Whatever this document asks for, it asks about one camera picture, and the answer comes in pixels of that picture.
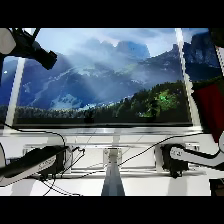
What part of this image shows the black cable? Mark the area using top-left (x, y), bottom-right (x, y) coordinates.
top-left (0, 122), bottom-right (68, 150)
top-left (117, 132), bottom-right (206, 168)

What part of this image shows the silver frame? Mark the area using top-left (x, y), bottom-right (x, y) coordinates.
top-left (0, 126), bottom-right (224, 197)

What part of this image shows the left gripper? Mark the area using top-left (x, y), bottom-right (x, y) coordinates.
top-left (32, 48), bottom-right (59, 71)

